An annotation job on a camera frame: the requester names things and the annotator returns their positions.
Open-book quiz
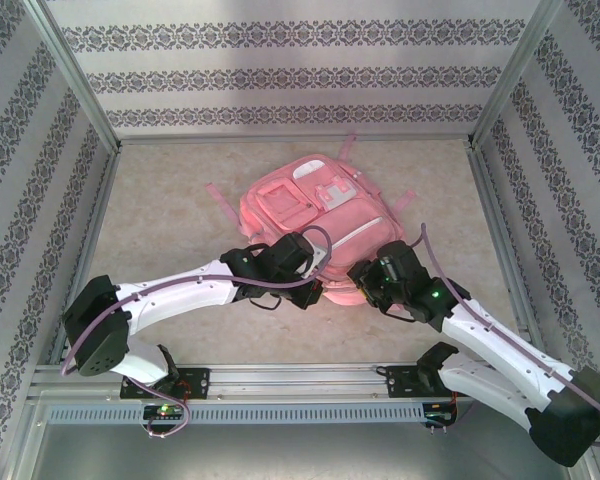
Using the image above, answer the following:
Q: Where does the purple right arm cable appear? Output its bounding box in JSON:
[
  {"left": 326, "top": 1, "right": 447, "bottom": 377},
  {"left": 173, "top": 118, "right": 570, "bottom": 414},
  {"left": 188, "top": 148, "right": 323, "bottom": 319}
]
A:
[{"left": 418, "top": 222, "right": 600, "bottom": 449}]

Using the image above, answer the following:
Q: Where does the grey sheet metal panel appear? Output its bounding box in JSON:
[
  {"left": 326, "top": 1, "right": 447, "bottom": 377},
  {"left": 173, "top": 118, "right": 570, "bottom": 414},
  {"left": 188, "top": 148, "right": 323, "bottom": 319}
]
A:
[{"left": 29, "top": 423, "right": 581, "bottom": 480}]

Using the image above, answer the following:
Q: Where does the aluminium frame post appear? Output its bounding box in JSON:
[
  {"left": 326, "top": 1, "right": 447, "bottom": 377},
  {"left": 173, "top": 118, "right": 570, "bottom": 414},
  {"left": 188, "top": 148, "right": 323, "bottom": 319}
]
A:
[
  {"left": 467, "top": 0, "right": 565, "bottom": 150},
  {"left": 23, "top": 0, "right": 122, "bottom": 152}
]

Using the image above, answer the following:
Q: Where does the aluminium mounting rail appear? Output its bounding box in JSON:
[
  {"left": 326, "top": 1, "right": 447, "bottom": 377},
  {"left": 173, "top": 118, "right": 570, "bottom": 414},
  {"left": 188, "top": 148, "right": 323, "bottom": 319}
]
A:
[{"left": 29, "top": 363, "right": 566, "bottom": 402}]

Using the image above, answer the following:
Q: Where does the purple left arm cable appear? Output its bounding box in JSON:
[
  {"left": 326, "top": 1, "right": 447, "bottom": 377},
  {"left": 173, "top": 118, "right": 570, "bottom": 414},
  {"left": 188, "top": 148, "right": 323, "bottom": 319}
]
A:
[{"left": 59, "top": 225, "right": 332, "bottom": 440}]

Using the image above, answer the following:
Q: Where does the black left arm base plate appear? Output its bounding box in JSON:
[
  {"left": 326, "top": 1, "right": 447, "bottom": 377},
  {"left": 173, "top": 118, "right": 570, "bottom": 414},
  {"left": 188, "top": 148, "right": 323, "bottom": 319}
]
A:
[{"left": 122, "top": 367, "right": 211, "bottom": 401}]

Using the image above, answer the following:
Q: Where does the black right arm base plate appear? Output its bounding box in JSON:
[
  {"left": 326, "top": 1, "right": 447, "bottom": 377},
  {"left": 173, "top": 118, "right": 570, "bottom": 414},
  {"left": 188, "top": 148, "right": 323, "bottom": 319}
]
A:
[{"left": 385, "top": 364, "right": 479, "bottom": 400}]

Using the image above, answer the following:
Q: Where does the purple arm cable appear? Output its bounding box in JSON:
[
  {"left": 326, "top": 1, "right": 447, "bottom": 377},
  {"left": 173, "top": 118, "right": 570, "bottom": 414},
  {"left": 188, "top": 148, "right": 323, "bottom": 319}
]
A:
[
  {"left": 418, "top": 222, "right": 600, "bottom": 449},
  {"left": 59, "top": 225, "right": 332, "bottom": 440}
]

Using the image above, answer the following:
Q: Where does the grey slotted cable duct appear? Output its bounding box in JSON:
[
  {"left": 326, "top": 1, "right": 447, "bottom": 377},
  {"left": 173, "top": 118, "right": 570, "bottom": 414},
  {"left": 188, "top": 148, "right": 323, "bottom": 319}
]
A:
[{"left": 47, "top": 403, "right": 426, "bottom": 425}]

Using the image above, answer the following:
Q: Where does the pink school backpack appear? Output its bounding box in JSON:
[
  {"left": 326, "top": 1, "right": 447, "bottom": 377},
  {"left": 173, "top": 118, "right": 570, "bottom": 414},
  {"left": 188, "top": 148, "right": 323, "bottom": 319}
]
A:
[{"left": 204, "top": 133, "right": 415, "bottom": 306}]

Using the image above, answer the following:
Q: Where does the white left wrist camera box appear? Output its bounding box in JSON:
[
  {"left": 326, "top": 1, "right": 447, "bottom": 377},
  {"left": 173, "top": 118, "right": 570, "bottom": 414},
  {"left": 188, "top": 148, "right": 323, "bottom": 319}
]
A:
[{"left": 303, "top": 243, "right": 332, "bottom": 279}]

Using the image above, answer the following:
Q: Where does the aluminium frame crossbar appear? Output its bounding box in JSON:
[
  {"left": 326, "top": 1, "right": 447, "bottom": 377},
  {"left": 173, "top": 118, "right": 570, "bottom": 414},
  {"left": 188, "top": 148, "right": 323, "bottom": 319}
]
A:
[{"left": 117, "top": 133, "right": 474, "bottom": 147}]

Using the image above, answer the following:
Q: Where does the aluminium frame side rail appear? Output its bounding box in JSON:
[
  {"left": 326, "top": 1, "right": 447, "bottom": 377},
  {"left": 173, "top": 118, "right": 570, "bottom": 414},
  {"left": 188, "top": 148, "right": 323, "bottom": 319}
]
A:
[
  {"left": 468, "top": 148, "right": 549, "bottom": 362},
  {"left": 49, "top": 149, "right": 122, "bottom": 366}
]

